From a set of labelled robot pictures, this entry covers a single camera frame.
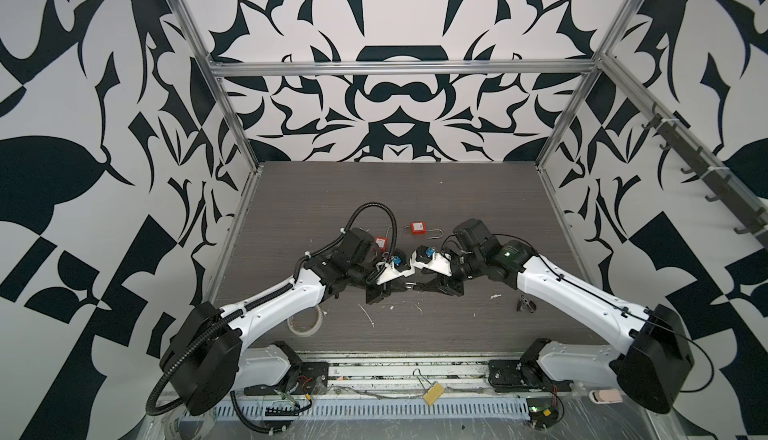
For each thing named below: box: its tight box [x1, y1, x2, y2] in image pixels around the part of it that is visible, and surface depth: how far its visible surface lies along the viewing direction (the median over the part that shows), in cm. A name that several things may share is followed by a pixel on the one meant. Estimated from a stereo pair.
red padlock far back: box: [404, 221, 443, 239], surface depth 102 cm
